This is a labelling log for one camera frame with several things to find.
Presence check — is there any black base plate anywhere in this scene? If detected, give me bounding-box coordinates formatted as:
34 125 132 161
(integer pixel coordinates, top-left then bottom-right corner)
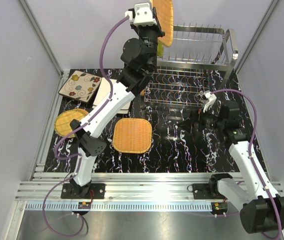
192 183 221 200
61 183 106 200

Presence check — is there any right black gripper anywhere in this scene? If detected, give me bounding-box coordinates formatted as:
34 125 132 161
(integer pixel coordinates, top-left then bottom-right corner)
178 102 225 135

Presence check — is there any green dotted plate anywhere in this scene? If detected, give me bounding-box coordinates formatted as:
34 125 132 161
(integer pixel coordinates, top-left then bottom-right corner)
157 42 164 58

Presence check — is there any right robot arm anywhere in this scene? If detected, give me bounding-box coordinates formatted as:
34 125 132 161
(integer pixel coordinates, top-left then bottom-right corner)
178 101 284 234

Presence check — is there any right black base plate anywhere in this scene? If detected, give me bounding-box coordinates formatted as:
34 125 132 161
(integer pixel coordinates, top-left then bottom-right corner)
192 183 221 200

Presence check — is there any left aluminium frame post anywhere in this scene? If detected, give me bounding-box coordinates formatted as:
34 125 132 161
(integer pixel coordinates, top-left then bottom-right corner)
17 0 64 78

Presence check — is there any aluminium mounting rail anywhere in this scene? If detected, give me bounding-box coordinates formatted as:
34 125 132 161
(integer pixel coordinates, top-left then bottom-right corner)
15 172 282 214

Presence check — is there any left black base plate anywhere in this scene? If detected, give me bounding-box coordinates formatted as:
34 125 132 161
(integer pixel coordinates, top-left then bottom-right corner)
61 183 106 200

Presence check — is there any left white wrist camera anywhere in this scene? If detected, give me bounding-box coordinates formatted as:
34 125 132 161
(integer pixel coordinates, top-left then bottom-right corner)
124 2 158 27

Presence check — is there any white black-rimmed square plate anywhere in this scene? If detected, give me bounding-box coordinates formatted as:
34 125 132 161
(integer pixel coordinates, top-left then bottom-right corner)
91 77 131 111

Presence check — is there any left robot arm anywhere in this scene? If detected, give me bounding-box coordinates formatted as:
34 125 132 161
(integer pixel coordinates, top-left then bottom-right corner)
70 2 165 199

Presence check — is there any steel two-tier dish rack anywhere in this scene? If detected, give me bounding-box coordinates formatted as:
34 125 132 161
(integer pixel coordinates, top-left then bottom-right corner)
144 25 239 108

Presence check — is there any aluminium frame post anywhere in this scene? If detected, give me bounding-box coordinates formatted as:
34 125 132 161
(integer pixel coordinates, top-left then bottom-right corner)
235 0 281 74
17 0 64 78

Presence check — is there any green wicker plate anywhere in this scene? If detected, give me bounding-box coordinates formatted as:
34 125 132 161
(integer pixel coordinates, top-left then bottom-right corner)
54 108 89 137

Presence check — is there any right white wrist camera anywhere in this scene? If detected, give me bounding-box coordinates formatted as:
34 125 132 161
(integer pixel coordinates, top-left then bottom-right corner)
201 90 217 113

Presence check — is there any floral square ceramic plate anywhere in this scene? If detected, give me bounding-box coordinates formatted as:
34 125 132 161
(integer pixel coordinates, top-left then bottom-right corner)
58 70 102 103

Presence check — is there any right aluminium frame post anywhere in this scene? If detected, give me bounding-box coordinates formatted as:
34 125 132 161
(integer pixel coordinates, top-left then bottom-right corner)
235 0 281 74

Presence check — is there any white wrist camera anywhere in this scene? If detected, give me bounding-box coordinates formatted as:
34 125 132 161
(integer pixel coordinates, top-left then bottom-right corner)
124 2 158 27
201 90 217 113

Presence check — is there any large woven wicker plate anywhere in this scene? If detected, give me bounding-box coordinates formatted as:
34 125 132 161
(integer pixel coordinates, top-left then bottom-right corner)
112 118 152 154

